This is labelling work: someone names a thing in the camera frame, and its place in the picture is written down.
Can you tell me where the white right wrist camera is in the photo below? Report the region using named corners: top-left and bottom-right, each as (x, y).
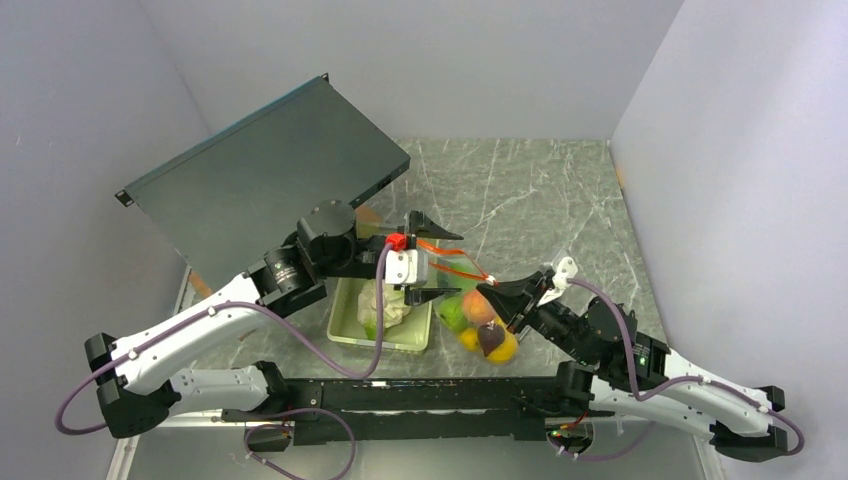
top-left (538, 256), bottom-right (579, 306)

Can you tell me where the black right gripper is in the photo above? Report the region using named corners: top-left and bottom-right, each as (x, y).
top-left (475, 270), bottom-right (595, 365)

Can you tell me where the light green plastic tray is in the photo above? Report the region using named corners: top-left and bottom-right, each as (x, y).
top-left (327, 233), bottom-right (434, 353)

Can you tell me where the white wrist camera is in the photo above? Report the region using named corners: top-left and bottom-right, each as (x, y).
top-left (538, 256), bottom-right (579, 306)
top-left (384, 249), bottom-right (429, 286)

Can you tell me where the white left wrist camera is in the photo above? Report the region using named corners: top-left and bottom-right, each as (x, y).
top-left (384, 249), bottom-right (429, 286)

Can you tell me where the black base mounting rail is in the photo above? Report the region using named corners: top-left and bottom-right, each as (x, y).
top-left (221, 361), bottom-right (595, 446)

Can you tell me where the dark red plum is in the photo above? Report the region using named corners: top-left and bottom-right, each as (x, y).
top-left (477, 321), bottom-right (506, 358)

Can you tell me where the yellow corn cob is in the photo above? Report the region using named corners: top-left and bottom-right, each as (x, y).
top-left (457, 328), bottom-right (480, 352)

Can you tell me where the white cauliflower with leaves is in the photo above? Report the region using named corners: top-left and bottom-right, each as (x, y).
top-left (357, 280), bottom-right (411, 340)

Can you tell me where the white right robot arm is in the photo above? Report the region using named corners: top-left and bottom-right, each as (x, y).
top-left (476, 269), bottom-right (804, 463)

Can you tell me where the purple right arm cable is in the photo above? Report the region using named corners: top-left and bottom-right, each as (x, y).
top-left (546, 276), bottom-right (808, 463)

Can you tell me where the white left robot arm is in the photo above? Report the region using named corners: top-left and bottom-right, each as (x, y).
top-left (85, 200), bottom-right (452, 439)

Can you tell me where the clear zip bag orange zipper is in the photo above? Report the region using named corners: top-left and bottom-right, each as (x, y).
top-left (418, 240), bottom-right (519, 365)

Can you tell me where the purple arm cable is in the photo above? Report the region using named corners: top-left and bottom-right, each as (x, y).
top-left (54, 241), bottom-right (399, 480)
top-left (546, 276), bottom-right (808, 463)

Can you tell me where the orange red peach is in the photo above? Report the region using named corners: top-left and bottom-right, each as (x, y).
top-left (461, 289), bottom-right (497, 325)

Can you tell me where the light green bitter gourd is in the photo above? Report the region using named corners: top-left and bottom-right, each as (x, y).
top-left (436, 295), bottom-right (469, 334)

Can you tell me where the dark grey rack server chassis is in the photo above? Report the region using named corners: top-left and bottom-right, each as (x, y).
top-left (115, 75), bottom-right (411, 290)

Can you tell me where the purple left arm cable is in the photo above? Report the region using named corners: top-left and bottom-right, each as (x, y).
top-left (54, 241), bottom-right (399, 480)

